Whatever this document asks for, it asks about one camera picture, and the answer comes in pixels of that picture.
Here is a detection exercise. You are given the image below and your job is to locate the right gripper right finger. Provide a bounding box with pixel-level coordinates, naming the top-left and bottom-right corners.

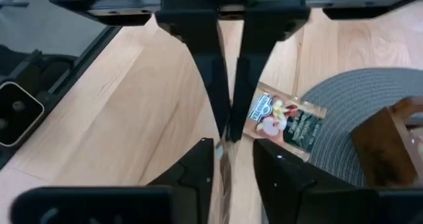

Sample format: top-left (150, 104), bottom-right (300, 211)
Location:
top-left (252, 138), bottom-right (423, 224)

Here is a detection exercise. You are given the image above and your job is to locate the beige vanilla tea packet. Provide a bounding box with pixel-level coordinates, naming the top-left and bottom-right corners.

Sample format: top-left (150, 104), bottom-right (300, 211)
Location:
top-left (243, 81), bottom-right (328, 162)

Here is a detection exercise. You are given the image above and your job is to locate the round grey woven placemat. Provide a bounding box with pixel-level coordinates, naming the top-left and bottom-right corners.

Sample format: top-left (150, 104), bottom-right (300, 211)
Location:
top-left (299, 67), bottom-right (423, 188)

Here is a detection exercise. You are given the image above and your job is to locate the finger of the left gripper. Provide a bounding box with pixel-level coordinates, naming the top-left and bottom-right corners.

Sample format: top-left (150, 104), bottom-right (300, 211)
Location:
top-left (229, 5), bottom-right (311, 143)
top-left (154, 9), bottom-right (231, 139)

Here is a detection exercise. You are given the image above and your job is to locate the small silver-edged black camera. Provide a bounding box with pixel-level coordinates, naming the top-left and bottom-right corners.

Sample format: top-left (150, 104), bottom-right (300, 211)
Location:
top-left (0, 81), bottom-right (46, 148)

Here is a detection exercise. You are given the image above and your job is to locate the wooden three-compartment tray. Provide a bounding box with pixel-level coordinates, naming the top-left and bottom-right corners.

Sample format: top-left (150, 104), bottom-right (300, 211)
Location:
top-left (350, 96), bottom-right (423, 188)

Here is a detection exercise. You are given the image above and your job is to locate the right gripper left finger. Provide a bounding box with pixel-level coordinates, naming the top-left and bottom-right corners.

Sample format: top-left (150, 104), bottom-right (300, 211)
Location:
top-left (9, 137), bottom-right (215, 224)

